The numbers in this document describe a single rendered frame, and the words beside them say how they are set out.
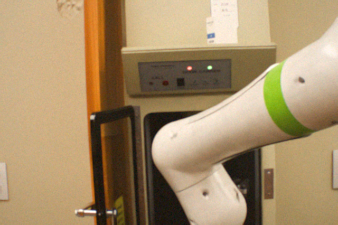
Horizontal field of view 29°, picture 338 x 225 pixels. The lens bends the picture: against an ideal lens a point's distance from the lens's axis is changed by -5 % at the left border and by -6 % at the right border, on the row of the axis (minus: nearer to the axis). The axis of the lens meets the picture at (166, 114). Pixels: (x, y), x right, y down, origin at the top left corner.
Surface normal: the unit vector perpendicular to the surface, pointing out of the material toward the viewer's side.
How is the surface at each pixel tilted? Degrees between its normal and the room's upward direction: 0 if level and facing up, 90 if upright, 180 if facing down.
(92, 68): 90
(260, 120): 114
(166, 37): 90
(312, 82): 96
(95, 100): 90
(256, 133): 133
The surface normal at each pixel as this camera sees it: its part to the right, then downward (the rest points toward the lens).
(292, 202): -0.04, 0.05
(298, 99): -0.76, 0.36
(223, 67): 0.00, 0.74
